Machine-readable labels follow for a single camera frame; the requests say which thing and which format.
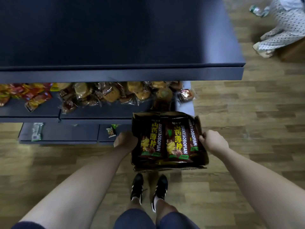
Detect clear plastic water bottle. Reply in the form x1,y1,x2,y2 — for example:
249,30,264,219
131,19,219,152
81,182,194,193
248,4,270,18

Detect person's left hand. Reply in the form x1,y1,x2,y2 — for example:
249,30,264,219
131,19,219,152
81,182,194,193
113,131,139,156

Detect pile of wrapped buns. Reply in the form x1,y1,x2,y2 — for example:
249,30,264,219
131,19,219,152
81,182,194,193
58,81,184,115

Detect pile of red orange packets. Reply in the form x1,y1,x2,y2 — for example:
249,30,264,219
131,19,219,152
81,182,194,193
0,82,60,112

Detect brown cardboard box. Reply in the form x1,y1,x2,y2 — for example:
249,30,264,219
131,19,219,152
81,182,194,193
130,111,210,172

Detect dark blue shorts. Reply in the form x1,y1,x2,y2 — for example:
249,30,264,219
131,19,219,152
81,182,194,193
113,208,200,229

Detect small red white sachet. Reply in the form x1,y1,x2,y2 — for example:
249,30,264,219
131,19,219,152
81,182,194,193
105,126,117,138

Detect person's left leg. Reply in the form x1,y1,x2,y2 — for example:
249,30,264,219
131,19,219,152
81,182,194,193
128,199,144,212

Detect person's left shoe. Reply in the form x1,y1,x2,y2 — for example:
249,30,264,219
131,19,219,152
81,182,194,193
130,173,144,205

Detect person's leg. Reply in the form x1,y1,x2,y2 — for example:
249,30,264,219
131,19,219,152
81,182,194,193
128,199,144,212
155,199,178,220

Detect person's right hand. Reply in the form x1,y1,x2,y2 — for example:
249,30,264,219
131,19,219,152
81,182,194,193
199,130,230,160

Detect person's right leg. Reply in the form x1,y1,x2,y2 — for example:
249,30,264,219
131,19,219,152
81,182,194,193
155,199,178,220

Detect red label pastry packet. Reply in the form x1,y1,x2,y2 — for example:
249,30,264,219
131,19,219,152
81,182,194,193
178,88,197,103

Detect person's left forearm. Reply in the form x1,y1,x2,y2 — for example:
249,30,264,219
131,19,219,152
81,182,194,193
19,148,130,229

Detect person's right shoe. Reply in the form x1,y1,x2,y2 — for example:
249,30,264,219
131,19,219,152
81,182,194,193
151,174,169,213

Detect person's shoe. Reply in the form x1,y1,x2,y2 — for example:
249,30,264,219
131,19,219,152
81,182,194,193
151,174,169,213
130,173,144,205

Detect person's right forearm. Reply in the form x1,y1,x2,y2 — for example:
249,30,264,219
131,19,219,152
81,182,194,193
219,150,305,229

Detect dark shirt sleeve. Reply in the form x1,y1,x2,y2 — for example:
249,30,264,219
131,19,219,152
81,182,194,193
10,220,46,229

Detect dark blue metal shelf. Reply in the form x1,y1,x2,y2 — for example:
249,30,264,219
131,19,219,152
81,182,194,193
0,0,246,146

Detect white green label packet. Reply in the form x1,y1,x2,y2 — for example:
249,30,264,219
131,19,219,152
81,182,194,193
31,122,45,142

